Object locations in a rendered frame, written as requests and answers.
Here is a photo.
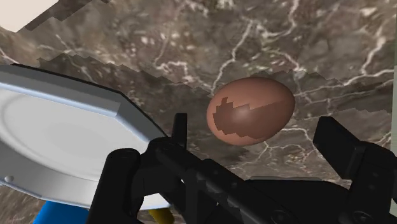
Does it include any brown egg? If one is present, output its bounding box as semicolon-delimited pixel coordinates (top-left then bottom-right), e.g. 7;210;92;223
206;76;296;146

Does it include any white octagonal plate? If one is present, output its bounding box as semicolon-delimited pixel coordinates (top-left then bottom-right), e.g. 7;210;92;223
0;63;172;210

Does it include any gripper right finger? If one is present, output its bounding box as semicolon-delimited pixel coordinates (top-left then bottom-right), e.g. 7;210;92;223
312;116;397;224

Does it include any yellow object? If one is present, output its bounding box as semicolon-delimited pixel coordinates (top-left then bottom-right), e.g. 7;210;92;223
147;208;175;224

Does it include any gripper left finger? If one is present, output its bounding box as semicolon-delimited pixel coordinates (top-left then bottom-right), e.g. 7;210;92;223
86;112;298;224

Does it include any blue object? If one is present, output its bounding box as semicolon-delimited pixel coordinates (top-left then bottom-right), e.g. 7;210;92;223
32;200;91;224

